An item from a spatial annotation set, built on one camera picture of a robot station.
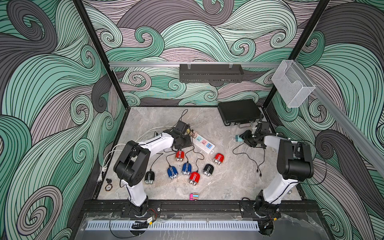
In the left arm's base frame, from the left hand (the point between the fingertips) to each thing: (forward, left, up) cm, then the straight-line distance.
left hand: (189, 142), depth 92 cm
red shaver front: (-21, -3, -4) cm, 21 cm away
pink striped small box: (-30, -2, -3) cm, 30 cm away
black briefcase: (+33, -43, -8) cm, 54 cm away
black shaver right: (-16, -11, -3) cm, 20 cm away
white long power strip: (+1, -9, -4) cm, 10 cm away
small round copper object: (-25, +45, -6) cm, 52 cm away
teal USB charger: (+5, -33, -4) cm, 33 cm away
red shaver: (-7, +6, -4) cm, 10 cm away
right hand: (+7, -34, -4) cm, 35 cm away
